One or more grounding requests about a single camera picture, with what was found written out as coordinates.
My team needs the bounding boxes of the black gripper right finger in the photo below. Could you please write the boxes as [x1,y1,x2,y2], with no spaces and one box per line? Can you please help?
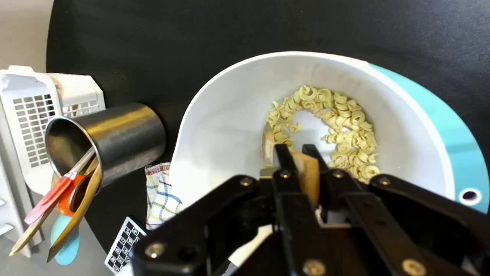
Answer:
[302,143,409,276]

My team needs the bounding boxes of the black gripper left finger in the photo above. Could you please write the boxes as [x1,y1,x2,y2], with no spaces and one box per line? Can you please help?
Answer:
[273,143,328,276]

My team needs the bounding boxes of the wooden spoon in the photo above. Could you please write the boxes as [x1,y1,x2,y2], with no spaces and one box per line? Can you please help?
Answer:
[260,124,322,208]

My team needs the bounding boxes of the white mixing bowl teal rim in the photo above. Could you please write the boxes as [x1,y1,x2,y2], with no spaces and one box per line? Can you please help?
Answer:
[170,51,488,212]

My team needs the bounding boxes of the pasta curls in bowl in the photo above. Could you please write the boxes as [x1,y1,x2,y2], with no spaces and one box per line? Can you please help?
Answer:
[263,84,380,182]

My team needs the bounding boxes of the plaid cloth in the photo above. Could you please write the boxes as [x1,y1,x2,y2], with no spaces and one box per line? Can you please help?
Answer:
[144,162,182,229]

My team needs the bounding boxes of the checkered calibration tag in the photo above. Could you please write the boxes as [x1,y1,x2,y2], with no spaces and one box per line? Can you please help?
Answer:
[104,217,145,276]

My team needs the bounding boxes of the steel utensil cup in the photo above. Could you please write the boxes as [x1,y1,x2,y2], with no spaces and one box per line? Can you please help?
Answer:
[44,102,167,186]

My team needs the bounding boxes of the round black table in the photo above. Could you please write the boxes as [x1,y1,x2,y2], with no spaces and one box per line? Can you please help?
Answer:
[44,0,490,254]

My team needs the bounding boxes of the utensils in steel cup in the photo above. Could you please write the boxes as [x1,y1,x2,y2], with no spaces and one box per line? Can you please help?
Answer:
[9,147,98,260]

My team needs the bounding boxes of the white plastic basket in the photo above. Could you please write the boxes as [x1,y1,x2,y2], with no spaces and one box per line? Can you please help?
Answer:
[0,64,107,245]

